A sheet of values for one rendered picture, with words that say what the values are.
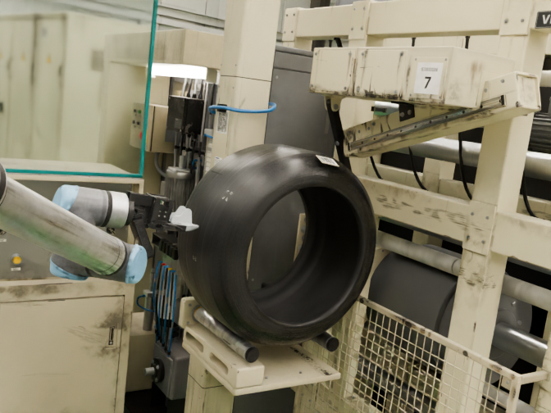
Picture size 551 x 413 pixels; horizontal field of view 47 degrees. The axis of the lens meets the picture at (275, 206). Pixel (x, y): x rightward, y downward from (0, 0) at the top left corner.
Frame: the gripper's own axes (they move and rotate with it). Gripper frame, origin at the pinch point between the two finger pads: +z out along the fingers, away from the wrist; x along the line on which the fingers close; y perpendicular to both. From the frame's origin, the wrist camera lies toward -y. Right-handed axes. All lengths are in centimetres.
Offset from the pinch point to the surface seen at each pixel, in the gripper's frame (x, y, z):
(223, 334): 2.3, -30.4, 18.1
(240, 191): -8.4, 12.9, 7.0
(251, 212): -11.9, 8.2, 9.4
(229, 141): 25.9, 24.6, 19.0
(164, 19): 983, 205, 353
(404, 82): -21, 51, 42
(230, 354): -2.0, -34.7, 19.3
